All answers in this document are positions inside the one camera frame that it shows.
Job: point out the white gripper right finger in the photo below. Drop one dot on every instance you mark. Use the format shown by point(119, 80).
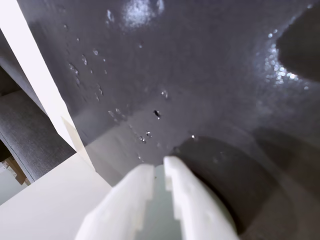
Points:
point(195, 205)

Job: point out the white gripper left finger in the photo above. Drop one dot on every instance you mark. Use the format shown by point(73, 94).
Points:
point(125, 200)

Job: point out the brown cardboard box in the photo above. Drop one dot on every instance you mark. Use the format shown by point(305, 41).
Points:
point(15, 170)

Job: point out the grey upholstered furniture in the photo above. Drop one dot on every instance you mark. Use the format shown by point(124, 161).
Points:
point(27, 130)

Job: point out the black glossy table mat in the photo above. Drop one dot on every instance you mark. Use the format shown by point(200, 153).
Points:
point(200, 75)

